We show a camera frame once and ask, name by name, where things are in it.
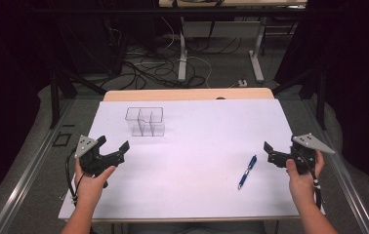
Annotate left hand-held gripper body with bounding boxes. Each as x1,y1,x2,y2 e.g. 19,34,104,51
74,135,125,178

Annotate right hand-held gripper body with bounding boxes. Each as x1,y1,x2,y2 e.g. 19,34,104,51
266,133,336,176

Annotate blue pen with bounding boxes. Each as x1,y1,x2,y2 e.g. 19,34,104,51
237,154,258,191

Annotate clear acrylic organiser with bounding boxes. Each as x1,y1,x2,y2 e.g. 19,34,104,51
124,106,167,137

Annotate person's left hand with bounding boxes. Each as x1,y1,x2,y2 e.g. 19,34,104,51
73,159,117,208

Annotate person's right hand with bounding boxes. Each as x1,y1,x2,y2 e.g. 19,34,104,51
285,150,325,208

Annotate black metal stand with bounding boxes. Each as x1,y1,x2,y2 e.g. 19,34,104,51
49,62,108,130
270,62,328,122

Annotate white table sheet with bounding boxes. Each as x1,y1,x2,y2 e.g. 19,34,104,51
58,97,326,223

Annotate white desk leg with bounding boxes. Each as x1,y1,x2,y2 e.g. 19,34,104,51
177,16,188,83
248,19,267,84

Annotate person's lap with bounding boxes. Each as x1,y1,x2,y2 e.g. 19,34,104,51
125,221,267,234

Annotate wooden background desk top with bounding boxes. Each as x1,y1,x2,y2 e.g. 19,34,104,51
158,0,308,9

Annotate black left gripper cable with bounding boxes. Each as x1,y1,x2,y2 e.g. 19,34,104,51
63,147,86,207

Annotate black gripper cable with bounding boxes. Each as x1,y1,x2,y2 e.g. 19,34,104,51
298,154,323,211
63,147,86,207

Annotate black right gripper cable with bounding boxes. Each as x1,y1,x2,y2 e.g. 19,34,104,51
298,154,323,211

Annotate metal floor rail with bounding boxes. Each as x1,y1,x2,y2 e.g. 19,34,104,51
304,98,369,234
0,98,75,234

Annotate black floor cables tangle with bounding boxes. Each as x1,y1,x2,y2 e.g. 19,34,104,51
99,35,243,91

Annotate white floor cable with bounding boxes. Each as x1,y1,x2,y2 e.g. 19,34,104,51
159,16,214,90

